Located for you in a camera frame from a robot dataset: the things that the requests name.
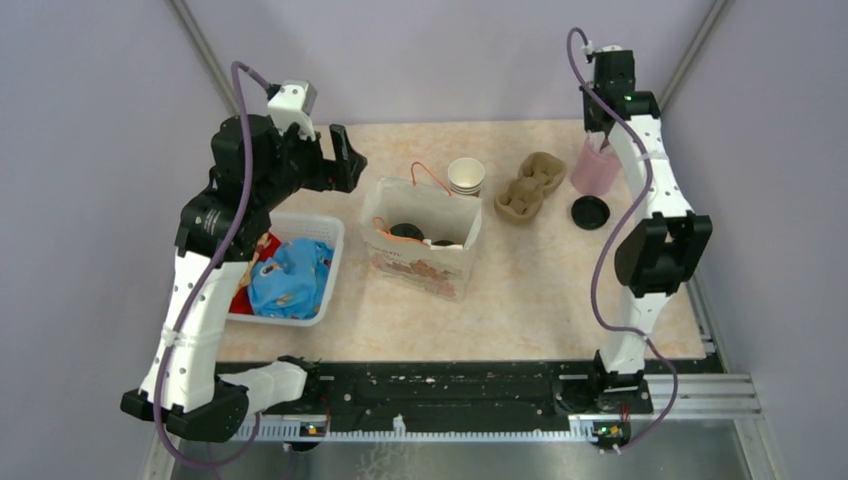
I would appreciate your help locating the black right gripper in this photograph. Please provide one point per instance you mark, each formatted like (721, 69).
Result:
(589, 126)

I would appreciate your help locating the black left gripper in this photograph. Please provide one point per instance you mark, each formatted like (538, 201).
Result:
(327, 173)

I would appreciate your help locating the paper takeout bag orange handles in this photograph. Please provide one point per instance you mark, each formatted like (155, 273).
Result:
(425, 201)

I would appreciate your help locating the stack of paper cups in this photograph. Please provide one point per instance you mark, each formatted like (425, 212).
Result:
(466, 176)

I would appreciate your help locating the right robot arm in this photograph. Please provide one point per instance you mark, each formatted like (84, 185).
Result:
(668, 237)

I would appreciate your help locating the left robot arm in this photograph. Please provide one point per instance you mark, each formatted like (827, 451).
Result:
(256, 167)

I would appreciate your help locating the white plastic basket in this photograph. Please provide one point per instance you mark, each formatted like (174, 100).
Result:
(286, 227)

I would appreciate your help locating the pink straw holder cup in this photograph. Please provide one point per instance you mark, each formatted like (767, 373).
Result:
(596, 168)

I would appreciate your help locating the blue snack bag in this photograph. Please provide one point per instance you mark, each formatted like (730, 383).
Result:
(291, 282)

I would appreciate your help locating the black lid stack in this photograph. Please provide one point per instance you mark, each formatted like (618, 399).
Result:
(589, 212)

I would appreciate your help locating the brown pulp cup carrier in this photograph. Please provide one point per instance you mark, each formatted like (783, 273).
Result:
(539, 175)

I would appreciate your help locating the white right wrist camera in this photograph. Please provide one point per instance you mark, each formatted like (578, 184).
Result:
(590, 50)

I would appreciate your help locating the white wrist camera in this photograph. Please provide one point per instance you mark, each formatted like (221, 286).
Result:
(291, 103)
(590, 50)

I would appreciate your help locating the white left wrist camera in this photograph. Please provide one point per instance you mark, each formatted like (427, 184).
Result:
(291, 103)

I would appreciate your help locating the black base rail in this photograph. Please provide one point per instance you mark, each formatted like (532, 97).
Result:
(443, 397)

